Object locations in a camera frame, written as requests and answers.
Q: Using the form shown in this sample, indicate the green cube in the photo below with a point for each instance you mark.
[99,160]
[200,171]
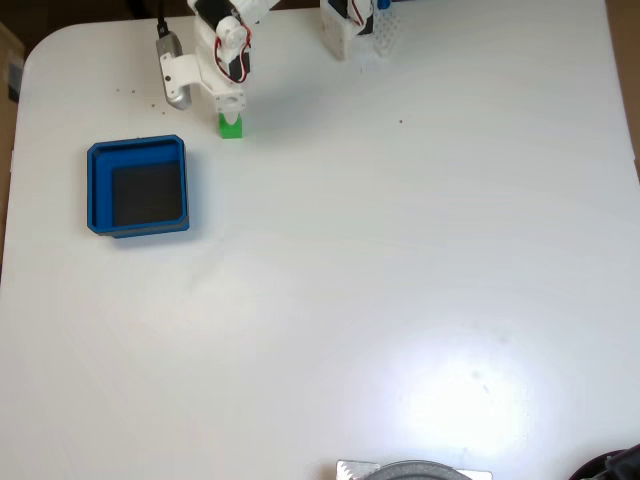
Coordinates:
[231,132]

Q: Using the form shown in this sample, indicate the blue collapsible box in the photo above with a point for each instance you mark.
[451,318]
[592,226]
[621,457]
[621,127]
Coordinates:
[100,190]

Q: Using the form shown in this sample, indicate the silver webcam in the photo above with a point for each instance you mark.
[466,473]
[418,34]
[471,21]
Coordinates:
[177,97]

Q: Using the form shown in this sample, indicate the white perforated plate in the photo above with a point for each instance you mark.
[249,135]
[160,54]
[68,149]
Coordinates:
[386,35]

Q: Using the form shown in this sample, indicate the silver metal plate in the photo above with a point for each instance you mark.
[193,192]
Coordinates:
[350,470]

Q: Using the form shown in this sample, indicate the grey round object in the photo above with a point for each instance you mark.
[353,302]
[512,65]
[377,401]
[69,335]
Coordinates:
[420,470]

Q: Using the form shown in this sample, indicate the black object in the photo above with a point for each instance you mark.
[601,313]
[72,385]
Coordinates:
[615,465]

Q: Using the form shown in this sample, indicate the white camera bracket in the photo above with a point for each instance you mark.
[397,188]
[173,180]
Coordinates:
[182,67]

